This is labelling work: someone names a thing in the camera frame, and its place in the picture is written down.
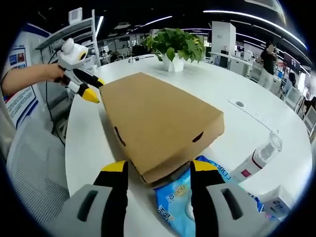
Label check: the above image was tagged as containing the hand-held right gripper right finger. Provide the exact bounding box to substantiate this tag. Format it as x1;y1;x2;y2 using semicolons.
190;159;272;237

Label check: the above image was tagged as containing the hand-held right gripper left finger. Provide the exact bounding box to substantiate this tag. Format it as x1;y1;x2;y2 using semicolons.
44;160;129;237

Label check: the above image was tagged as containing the light blue soft wipes pack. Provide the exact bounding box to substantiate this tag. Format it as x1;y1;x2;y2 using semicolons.
154;155;264;237

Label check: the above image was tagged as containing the white pump bottle clear cap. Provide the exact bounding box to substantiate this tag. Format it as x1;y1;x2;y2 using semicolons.
229;132;283;185

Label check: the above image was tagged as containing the small white printed box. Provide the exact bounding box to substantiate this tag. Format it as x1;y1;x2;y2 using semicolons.
258;185;294;222

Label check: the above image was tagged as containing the brown cardboard shoe box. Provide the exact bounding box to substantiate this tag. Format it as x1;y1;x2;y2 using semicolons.
98;72;225;185

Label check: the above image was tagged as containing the person's left hand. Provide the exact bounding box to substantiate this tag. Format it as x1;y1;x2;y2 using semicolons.
40;63;66;83

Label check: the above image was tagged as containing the metal shelf rack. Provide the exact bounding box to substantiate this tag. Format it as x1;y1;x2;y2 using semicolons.
37;9;104;67

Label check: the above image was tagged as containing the grey mesh office chair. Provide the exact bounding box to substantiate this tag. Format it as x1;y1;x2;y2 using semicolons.
6;116;72;237

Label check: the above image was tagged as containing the green potted plant white pot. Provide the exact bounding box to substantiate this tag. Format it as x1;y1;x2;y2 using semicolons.
143;27;205;73

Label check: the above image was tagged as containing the white table socket panel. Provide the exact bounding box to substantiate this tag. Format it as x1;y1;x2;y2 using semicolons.
228;98;279;133

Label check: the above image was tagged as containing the white office chair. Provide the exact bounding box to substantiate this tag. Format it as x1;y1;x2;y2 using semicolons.
283;86;304;110

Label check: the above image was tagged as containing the ceiling light strip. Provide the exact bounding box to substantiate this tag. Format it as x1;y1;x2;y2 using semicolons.
203;9;308;49

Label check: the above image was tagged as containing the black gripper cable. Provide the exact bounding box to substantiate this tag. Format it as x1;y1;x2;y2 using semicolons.
45;49;66;146

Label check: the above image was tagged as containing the blue white wall poster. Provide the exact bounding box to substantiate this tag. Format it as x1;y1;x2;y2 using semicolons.
4;23;50;129

